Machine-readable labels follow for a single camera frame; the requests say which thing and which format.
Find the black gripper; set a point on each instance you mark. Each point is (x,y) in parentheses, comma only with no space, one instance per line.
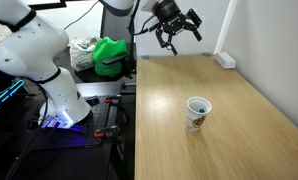
(172,21)

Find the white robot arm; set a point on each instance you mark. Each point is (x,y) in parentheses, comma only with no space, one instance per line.
(34,42)

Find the white box on table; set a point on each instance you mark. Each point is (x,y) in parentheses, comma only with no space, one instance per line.
(225,60)

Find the green plastic bag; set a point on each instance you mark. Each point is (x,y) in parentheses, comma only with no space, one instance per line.
(104,50)

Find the white patterned paper cup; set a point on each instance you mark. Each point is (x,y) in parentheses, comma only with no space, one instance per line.
(194,118)

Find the orange black clamp far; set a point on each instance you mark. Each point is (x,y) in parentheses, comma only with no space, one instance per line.
(112,99)

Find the orange black clamp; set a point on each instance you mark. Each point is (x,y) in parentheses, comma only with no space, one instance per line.
(98,133)
(112,99)

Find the white plastic bag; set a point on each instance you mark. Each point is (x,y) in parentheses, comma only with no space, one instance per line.
(81,52)

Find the orange black clamp near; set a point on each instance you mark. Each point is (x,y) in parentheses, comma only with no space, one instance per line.
(98,133)

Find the cyan lit computer case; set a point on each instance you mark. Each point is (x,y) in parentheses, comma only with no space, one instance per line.
(11,91)

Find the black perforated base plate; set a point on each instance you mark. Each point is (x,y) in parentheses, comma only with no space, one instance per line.
(59,131)

